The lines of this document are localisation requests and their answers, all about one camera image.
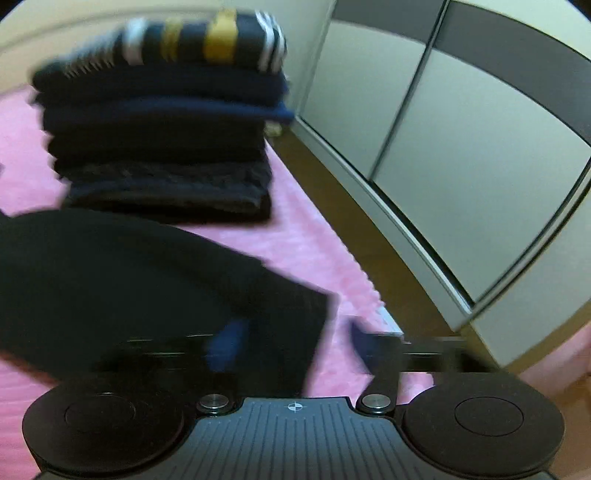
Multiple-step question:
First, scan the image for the pink fluffy blanket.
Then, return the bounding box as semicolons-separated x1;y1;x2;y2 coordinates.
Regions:
0;88;435;480

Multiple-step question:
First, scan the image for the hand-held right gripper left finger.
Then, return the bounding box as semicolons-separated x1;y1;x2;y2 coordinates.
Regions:
115;318;252;415

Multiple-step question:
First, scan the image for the black garment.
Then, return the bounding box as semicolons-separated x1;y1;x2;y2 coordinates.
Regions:
0;209;340;400

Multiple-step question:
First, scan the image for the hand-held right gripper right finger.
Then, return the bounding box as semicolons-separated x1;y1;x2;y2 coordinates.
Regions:
347;319;468;415

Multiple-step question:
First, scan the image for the grey sliding door wardrobe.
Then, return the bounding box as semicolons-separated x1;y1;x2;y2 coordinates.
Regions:
295;0;591;333

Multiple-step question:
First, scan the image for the stack of folded dark clothes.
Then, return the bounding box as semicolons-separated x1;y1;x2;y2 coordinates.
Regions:
31;8;296;226

